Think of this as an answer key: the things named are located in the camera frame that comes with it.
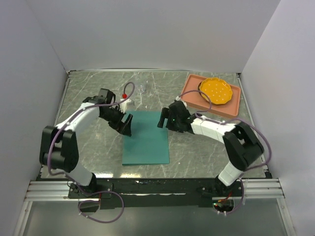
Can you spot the orange dotted plate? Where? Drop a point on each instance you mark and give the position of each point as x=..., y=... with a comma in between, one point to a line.
x=216, y=90

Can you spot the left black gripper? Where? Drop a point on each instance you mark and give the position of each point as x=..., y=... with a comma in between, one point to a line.
x=121, y=127

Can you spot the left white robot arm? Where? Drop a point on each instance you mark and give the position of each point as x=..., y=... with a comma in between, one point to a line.
x=59, y=148

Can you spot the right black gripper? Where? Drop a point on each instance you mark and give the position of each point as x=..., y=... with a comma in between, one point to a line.
x=166, y=112

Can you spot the pink rectangular tray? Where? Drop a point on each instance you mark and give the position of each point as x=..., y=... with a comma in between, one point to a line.
x=192, y=97

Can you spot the aluminium frame rail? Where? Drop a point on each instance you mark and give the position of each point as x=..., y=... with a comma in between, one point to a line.
x=57, y=190

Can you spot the clear glass cup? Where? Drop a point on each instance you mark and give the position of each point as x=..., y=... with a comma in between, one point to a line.
x=141, y=88

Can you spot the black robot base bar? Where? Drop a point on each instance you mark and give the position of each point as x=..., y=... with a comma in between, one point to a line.
x=111, y=193

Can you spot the teal file folder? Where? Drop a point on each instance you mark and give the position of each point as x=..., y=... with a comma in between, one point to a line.
x=148, y=144

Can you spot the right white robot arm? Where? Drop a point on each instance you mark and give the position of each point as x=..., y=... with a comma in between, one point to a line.
x=241, y=144

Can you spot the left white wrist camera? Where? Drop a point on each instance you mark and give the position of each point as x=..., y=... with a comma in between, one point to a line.
x=124, y=103

